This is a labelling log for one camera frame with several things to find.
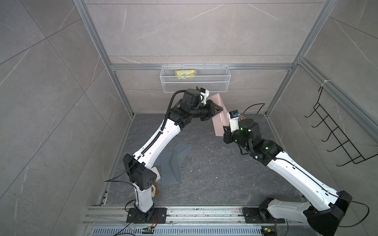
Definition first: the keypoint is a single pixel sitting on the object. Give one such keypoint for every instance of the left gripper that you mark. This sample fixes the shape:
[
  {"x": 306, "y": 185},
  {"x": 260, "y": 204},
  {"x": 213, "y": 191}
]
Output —
[{"x": 208, "y": 108}]

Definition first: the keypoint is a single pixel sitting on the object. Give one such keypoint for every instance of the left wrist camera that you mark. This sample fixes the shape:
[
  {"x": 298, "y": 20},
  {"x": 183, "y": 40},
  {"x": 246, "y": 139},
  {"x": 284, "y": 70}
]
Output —
[{"x": 203, "y": 95}]

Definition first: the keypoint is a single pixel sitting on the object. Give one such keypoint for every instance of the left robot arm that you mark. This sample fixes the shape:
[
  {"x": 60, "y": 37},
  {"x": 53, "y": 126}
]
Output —
[{"x": 184, "y": 105}]

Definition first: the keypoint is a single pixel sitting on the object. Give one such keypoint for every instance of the grey envelope left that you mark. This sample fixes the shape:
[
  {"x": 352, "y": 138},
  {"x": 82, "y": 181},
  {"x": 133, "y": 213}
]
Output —
[{"x": 159, "y": 160}]

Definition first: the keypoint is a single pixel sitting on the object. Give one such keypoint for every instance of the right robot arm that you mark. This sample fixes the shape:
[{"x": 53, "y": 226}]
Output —
[{"x": 324, "y": 208}]

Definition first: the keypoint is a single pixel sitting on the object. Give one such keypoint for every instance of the brown panda plush toy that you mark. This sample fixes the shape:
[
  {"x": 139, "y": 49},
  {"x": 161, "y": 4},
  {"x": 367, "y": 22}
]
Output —
[{"x": 155, "y": 191}]

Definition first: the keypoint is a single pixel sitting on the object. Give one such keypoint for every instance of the grey envelope lower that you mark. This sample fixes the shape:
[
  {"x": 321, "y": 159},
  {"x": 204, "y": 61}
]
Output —
[{"x": 169, "y": 168}]

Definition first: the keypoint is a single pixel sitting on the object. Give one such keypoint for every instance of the aluminium rail base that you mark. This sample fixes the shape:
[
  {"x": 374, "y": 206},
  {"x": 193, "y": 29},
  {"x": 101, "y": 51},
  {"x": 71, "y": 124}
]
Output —
[{"x": 186, "y": 221}]

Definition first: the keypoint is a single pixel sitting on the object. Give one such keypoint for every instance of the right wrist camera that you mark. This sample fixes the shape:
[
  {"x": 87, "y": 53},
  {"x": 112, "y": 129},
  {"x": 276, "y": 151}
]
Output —
[{"x": 233, "y": 117}]

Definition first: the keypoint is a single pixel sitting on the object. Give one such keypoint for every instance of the white wire mesh basket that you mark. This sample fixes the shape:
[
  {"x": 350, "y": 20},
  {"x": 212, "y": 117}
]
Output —
[{"x": 212, "y": 78}]

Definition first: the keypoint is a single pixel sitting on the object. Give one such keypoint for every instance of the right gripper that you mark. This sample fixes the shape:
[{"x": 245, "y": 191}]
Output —
[{"x": 227, "y": 133}]

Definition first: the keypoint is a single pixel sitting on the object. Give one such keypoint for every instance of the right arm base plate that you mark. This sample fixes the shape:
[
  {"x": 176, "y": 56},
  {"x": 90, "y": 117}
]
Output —
[{"x": 255, "y": 215}]

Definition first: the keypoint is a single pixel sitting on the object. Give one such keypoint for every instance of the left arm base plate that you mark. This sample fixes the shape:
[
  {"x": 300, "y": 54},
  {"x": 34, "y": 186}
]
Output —
[{"x": 156, "y": 215}]

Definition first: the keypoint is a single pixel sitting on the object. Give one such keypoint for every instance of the yellow packet in basket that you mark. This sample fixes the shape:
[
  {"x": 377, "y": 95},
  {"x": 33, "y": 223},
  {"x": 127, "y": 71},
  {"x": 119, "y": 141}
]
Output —
[{"x": 185, "y": 74}]

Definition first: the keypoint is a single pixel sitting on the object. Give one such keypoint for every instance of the white rectangular box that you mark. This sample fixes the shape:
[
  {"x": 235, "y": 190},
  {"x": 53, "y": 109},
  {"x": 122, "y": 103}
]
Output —
[{"x": 155, "y": 170}]

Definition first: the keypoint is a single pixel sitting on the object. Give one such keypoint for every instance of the grey envelope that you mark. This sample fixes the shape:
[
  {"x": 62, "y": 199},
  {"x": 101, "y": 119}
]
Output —
[
  {"x": 159, "y": 160},
  {"x": 169, "y": 168},
  {"x": 183, "y": 151}
]

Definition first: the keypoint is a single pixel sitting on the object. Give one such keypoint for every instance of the black wire hook rack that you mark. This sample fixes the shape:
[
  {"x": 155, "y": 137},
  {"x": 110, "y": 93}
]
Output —
[{"x": 352, "y": 154}]

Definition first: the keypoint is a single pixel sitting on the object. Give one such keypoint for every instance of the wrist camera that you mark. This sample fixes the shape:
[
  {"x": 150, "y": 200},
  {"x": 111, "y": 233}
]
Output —
[
  {"x": 203, "y": 95},
  {"x": 233, "y": 117}
]

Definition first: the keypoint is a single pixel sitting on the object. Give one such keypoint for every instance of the grey envelope upper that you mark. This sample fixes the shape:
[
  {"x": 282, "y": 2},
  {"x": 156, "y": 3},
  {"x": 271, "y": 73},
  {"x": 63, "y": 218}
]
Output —
[{"x": 183, "y": 151}]

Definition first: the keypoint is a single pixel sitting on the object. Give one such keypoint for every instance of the pink envelope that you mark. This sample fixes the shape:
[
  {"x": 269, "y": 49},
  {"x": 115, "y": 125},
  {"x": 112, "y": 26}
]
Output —
[{"x": 221, "y": 119}]

